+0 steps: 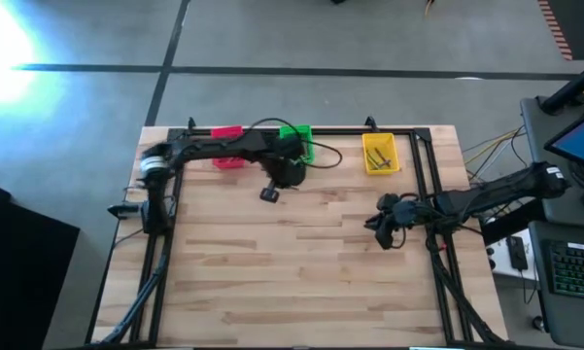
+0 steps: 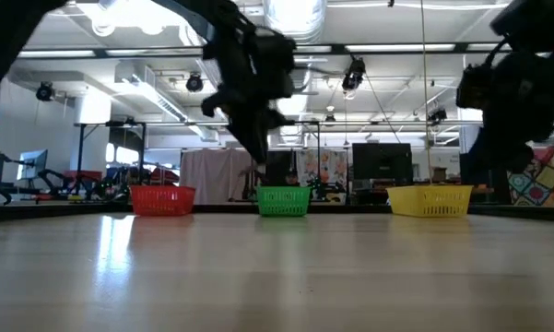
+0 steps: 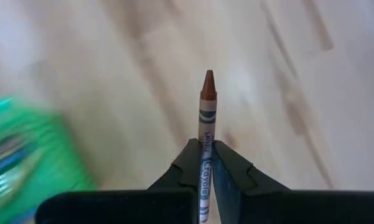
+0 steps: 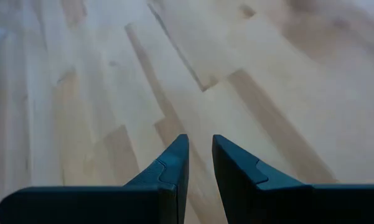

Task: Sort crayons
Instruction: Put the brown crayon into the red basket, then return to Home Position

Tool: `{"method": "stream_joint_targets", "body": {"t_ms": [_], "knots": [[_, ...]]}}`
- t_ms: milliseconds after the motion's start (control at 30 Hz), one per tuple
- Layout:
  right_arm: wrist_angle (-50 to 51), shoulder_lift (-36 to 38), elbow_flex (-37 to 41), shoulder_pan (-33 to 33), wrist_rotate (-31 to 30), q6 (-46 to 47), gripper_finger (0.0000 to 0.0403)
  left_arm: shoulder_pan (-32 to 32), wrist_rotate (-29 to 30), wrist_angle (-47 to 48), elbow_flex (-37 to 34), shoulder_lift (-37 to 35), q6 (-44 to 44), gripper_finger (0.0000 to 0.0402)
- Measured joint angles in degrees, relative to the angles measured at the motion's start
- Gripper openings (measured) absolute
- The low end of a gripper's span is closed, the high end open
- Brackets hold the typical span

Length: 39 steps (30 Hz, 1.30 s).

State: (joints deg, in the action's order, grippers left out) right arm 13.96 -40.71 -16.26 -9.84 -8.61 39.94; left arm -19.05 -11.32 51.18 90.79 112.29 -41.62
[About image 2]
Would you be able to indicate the floral cloth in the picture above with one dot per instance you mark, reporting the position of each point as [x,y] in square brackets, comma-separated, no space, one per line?
[332,168]

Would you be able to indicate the lit computer monitor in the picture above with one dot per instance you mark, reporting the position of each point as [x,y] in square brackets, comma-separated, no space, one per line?
[33,164]

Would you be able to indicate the black ceiling spotlight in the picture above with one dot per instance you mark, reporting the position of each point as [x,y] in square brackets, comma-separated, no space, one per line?
[45,92]
[194,84]

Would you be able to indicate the black background rig frame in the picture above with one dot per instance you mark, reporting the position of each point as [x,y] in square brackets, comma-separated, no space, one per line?
[140,152]

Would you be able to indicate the green plastic basket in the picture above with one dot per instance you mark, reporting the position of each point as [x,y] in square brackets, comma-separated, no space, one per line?
[284,202]

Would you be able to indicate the black overhead camera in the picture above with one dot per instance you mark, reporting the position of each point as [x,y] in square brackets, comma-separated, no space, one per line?
[354,76]

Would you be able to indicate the black aluminium rig frame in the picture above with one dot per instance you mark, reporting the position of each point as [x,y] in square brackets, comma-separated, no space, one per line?
[221,209]

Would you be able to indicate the yellow plastic basket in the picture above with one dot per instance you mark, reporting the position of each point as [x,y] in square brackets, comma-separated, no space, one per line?
[429,201]

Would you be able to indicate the person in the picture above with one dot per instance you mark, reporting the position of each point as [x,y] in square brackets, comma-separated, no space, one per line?
[291,178]

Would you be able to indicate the white round column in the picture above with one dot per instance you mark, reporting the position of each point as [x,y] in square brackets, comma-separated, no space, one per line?
[470,133]

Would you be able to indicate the colourful patchwork quilt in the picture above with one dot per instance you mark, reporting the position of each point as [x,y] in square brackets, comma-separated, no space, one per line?
[548,184]

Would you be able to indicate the red plastic basket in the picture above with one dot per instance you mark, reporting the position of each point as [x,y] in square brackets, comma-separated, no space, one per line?
[162,201]

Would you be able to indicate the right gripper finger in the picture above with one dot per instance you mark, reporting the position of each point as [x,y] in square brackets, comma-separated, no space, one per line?
[502,159]

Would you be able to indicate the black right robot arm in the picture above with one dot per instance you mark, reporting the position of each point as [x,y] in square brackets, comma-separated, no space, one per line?
[539,23]

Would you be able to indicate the black background robot arm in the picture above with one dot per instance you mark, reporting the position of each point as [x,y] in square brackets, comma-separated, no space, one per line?
[322,189]
[248,184]

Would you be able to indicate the large black monitor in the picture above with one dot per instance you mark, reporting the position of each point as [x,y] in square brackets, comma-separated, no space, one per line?
[382,161]

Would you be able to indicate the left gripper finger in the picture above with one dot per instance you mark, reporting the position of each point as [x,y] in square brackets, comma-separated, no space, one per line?
[263,138]
[249,136]

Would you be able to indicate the black cabinet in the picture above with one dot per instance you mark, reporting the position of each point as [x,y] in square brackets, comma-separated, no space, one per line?
[498,193]

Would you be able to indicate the white curtain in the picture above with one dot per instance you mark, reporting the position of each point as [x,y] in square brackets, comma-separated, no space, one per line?
[212,175]

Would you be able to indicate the silver ventilation duct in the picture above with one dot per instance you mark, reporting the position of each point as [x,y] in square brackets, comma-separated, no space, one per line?
[299,18]

